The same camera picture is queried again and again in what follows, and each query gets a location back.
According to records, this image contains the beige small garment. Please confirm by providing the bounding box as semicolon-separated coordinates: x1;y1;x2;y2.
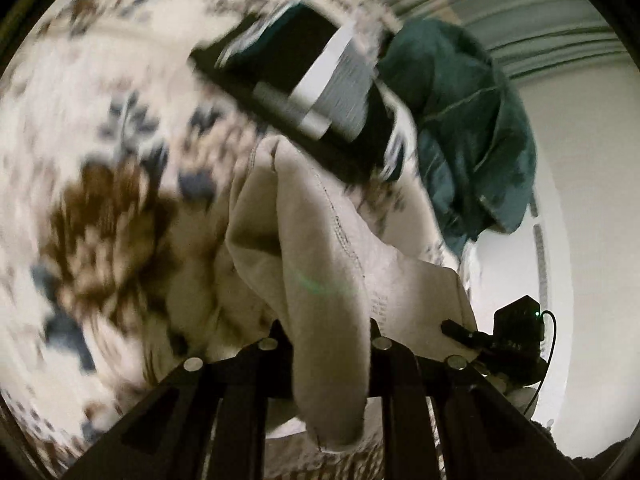
220;135;479;454

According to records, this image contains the floral patterned blanket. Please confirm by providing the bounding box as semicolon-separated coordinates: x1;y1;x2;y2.
0;0;476;480

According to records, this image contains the dark teal garment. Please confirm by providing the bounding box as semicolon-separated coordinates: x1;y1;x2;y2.
377;18;537;257

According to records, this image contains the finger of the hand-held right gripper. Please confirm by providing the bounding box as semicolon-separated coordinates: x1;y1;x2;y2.
440;319;495;356

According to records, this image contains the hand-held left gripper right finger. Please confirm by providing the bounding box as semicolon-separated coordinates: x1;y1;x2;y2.
366;318;585;480

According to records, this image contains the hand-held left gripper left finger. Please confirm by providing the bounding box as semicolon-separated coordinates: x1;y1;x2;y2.
64;319;299;480

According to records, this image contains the dark fuzzy cloth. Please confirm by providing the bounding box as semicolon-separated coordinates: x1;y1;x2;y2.
530;417;627;480

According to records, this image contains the black white striped garment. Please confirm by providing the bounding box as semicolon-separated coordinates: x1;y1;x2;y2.
189;1;422;187

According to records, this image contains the grey striped cloth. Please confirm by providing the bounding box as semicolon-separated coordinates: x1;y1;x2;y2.
380;0;632;81

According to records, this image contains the black cable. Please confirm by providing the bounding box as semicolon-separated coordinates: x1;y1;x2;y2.
524;310;557;417

